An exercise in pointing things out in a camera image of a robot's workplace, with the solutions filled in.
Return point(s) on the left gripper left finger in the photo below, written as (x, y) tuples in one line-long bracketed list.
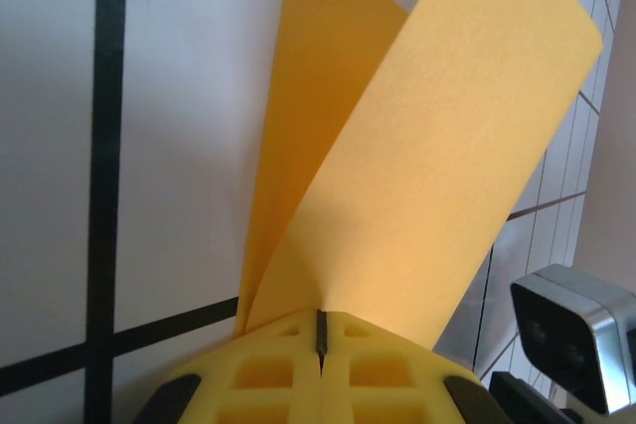
[(258, 379)]

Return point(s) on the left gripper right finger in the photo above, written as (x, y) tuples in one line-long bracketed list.
[(387, 379)]

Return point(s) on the orange square paper sheet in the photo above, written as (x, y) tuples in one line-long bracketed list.
[(422, 171)]

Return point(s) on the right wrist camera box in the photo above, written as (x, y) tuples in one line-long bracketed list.
[(571, 339)]

